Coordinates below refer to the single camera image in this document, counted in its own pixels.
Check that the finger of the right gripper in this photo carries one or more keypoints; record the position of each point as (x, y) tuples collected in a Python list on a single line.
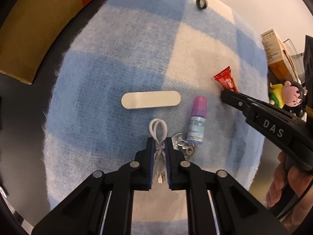
[(239, 101)]

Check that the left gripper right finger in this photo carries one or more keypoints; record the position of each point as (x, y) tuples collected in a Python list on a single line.
[(216, 202)]

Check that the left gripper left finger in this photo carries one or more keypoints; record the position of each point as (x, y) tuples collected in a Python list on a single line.
[(103, 203)]

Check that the person's right hand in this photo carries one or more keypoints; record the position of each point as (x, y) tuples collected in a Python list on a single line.
[(288, 194)]

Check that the red candy wrapper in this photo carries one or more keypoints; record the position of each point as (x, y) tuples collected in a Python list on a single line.
[(226, 80)]

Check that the cartoon boy figurine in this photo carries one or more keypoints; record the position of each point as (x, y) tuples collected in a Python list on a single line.
[(290, 94)]

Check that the purple cap eye drops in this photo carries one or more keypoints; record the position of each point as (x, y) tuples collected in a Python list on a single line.
[(197, 121)]

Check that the orange tissue box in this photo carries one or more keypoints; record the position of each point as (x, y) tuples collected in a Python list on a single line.
[(278, 58)]

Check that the silver metal keyring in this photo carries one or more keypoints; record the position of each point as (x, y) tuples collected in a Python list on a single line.
[(180, 143)]

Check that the white nail file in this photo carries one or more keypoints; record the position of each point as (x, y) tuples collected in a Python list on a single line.
[(150, 99)]

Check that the blue checked blanket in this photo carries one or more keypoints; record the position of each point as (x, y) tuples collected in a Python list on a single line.
[(152, 45)]

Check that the brown cardboard box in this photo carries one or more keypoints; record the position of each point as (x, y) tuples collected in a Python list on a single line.
[(28, 29)]

